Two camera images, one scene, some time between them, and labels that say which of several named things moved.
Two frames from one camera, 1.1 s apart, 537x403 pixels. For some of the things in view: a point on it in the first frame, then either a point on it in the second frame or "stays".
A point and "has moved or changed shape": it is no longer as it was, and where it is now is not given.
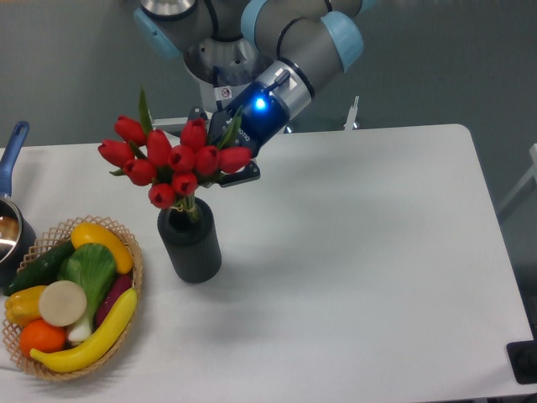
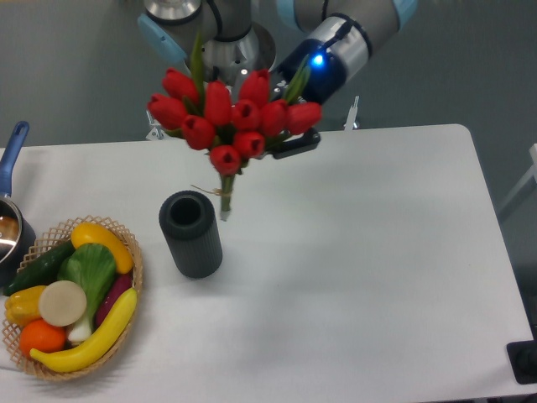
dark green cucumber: (44, 269) stays
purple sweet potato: (122, 283) stays
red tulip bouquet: (145, 156) has moved or changed shape
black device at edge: (523, 358) stays
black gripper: (262, 117) → (327, 73)
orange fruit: (39, 335) stays
